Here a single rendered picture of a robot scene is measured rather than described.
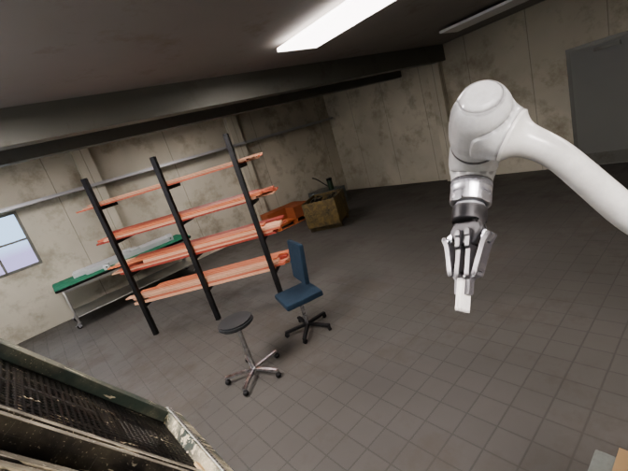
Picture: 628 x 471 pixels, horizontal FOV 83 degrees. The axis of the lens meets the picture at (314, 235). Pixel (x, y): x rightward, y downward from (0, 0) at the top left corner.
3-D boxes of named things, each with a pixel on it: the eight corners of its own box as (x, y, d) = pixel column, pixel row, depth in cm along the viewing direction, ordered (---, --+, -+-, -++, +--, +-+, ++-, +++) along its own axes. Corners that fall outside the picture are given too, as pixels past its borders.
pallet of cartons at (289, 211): (296, 215, 1039) (292, 201, 1027) (315, 215, 974) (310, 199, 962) (263, 231, 968) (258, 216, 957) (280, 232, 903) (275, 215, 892)
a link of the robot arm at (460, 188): (475, 171, 76) (473, 196, 75) (502, 185, 80) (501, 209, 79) (442, 182, 84) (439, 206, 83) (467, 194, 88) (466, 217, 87)
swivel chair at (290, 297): (312, 311, 446) (288, 238, 420) (344, 320, 405) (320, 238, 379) (278, 337, 410) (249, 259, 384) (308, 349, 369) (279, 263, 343)
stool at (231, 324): (263, 349, 396) (244, 299, 379) (297, 363, 352) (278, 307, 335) (220, 381, 360) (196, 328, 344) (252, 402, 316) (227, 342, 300)
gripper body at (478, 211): (443, 206, 83) (439, 243, 81) (475, 196, 76) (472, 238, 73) (464, 215, 86) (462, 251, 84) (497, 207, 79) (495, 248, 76)
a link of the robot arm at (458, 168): (447, 192, 89) (446, 167, 77) (451, 137, 93) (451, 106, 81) (494, 192, 85) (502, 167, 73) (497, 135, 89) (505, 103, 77)
